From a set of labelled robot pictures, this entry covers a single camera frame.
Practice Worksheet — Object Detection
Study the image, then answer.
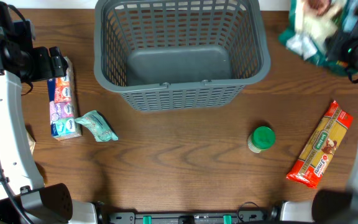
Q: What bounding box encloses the beige crumpled snack bag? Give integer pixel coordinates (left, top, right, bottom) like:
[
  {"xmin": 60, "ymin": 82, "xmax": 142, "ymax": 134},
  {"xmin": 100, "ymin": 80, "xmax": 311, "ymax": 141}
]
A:
[{"xmin": 26, "ymin": 131, "xmax": 36, "ymax": 154}]

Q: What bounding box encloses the mint green wipes packet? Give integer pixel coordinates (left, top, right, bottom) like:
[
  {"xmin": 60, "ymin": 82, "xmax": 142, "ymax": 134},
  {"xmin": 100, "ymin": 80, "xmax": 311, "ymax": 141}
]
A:
[{"xmin": 74, "ymin": 110, "xmax": 119, "ymax": 142}]

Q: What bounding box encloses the red yellow spaghetti packet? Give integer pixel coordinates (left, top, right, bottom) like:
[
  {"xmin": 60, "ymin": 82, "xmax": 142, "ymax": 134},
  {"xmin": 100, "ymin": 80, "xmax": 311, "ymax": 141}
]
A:
[{"xmin": 286, "ymin": 101, "xmax": 354, "ymax": 188}]

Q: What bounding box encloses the green lid jar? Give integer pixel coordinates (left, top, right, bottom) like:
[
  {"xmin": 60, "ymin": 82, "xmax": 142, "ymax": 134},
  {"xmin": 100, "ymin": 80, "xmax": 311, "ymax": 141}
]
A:
[{"xmin": 247, "ymin": 126, "xmax": 276, "ymax": 153}]

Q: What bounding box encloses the Kleenex tissue multipack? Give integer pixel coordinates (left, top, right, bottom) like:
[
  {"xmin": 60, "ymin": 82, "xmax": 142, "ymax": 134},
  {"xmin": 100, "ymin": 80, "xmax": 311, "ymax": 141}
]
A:
[{"xmin": 47, "ymin": 57, "xmax": 81, "ymax": 141}]

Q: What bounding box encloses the grey plastic lattice basket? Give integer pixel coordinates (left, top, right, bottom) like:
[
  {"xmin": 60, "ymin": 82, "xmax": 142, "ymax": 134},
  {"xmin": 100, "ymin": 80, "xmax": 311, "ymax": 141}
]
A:
[{"xmin": 94, "ymin": 0, "xmax": 271, "ymax": 111}]

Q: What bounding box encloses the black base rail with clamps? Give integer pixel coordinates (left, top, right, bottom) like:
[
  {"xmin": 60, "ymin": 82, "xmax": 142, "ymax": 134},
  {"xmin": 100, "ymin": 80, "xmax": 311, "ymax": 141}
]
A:
[{"xmin": 97, "ymin": 203, "xmax": 275, "ymax": 224}]

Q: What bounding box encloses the green white snack bag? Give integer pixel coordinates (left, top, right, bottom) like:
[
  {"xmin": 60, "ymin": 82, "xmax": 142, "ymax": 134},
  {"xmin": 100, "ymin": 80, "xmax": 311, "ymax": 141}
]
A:
[{"xmin": 278, "ymin": 0, "xmax": 358, "ymax": 76}]

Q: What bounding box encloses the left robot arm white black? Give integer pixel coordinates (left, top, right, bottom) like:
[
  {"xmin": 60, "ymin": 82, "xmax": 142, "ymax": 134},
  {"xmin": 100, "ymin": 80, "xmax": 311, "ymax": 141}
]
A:
[{"xmin": 0, "ymin": 1, "xmax": 101, "ymax": 223}]

